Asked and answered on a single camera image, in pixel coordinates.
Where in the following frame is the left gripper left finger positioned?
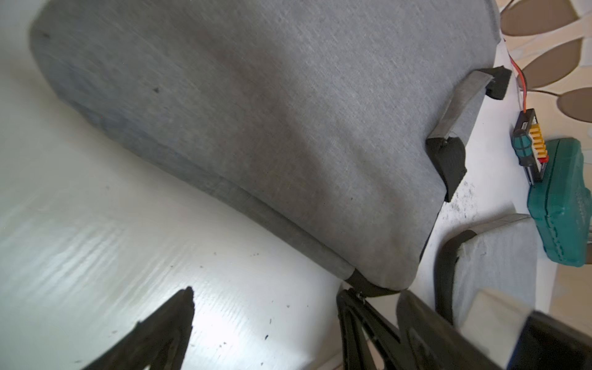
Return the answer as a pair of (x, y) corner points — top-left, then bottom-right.
(86, 287), (195, 369)

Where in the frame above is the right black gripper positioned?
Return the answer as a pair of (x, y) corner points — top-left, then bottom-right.
(396, 291), (499, 369)

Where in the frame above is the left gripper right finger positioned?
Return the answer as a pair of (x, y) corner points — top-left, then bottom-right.
(336, 289), (413, 369)

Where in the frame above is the grey laptop bag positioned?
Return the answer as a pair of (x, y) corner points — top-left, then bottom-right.
(29, 1), (501, 296)
(433, 214), (542, 327)

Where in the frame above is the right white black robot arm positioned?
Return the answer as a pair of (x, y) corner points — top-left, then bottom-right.
(397, 289), (591, 369)

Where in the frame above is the green plastic tool case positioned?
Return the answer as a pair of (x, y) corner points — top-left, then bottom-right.
(527, 138), (591, 268)

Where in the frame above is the black screwdriver bit set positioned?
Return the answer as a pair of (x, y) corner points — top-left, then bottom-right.
(510, 55), (550, 186)

